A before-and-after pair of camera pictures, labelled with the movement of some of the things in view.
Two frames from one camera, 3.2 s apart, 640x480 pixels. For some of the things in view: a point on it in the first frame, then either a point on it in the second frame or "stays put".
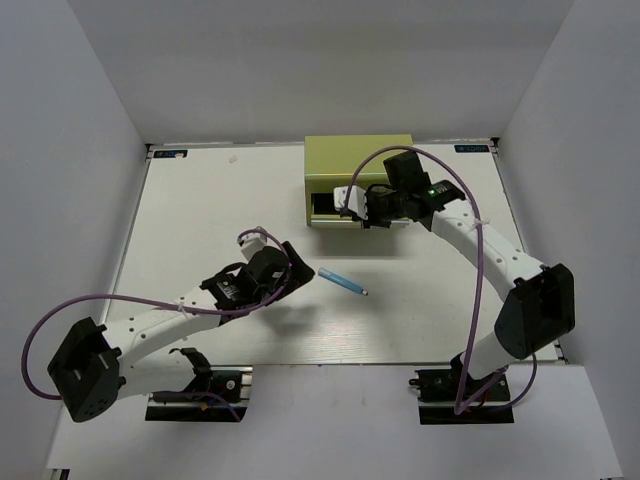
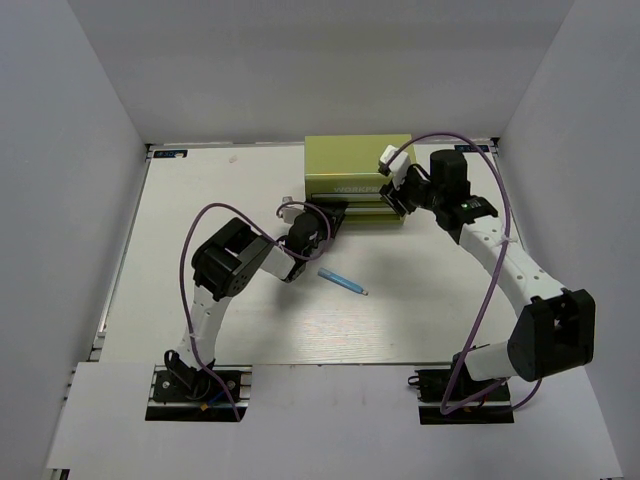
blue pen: [341, 280] stays put
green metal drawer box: [332, 161] stays put
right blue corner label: [471, 148] stays put
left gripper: [301, 272] → [333, 212]
